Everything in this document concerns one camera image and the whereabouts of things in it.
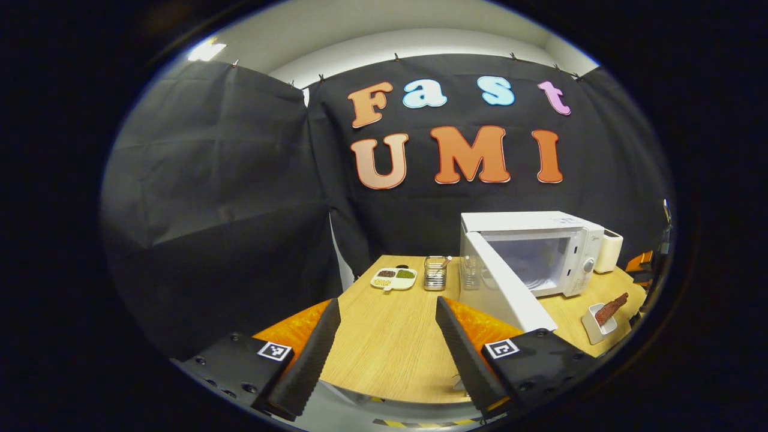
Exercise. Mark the small white ribbed tray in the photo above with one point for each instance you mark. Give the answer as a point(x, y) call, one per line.
point(597, 330)

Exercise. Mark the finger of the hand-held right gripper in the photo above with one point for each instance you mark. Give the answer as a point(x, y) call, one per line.
point(638, 261)

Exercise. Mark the ceiling light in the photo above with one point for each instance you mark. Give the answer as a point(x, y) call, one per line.
point(207, 51)

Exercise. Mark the white microwave oven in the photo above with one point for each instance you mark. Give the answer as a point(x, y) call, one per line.
point(510, 294)

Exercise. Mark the red meat strip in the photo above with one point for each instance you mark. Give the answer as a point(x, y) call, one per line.
point(612, 308)

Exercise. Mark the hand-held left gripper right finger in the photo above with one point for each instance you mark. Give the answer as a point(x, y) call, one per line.
point(465, 360)

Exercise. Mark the clear glass holder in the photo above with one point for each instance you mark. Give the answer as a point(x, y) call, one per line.
point(471, 275)

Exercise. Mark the white toaster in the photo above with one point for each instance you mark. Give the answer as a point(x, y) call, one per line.
point(609, 252)

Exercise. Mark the white divided bean dish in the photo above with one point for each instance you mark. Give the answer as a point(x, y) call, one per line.
point(393, 279)

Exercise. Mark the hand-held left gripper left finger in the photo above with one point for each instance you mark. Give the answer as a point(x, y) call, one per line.
point(312, 360)

